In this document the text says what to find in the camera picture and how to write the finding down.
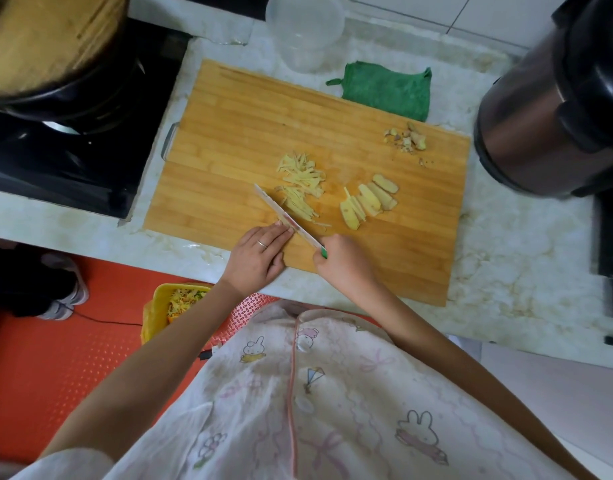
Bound orange floor mat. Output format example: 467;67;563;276
0;255;282;466

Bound person's left forearm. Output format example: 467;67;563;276
39;279;248;463

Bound black gas stove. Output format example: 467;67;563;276
0;17;193;221

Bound black floor cable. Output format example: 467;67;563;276
61;309;143;328

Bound white cabinet front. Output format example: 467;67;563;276
449;336;613;480

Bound yellow waste bin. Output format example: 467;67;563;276
140;283;212;346

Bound pile of ginger shreds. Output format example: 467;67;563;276
273;152;333;228

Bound green dish cloth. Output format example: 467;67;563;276
326;61;433;123

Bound white rabbit print shirt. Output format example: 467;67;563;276
9;295;571;480

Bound bamboo cutting board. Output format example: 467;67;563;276
143;59;472;308

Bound person's left hand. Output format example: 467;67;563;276
220;222;293;298

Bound black wok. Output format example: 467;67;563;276
0;22;148;136

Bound person's right hand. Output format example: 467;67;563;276
313;234;383;298

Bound clear plastic container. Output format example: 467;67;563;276
265;0;347;74

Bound stainless steel electric cooker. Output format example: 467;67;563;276
474;0;613;199

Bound green-handled kitchen knife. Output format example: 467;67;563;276
253;183;329;259

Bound vegetable scraps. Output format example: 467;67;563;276
165;288;208;324

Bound wooden pot lid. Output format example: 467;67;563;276
0;0;131;99

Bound person's right forearm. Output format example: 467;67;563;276
347;281;600;480

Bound pile of ginger peel scraps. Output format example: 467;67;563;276
383;122;429;168

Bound row of ginger slices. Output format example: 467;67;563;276
339;173;400;231

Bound black countertop appliance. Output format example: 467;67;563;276
591;187;613;348

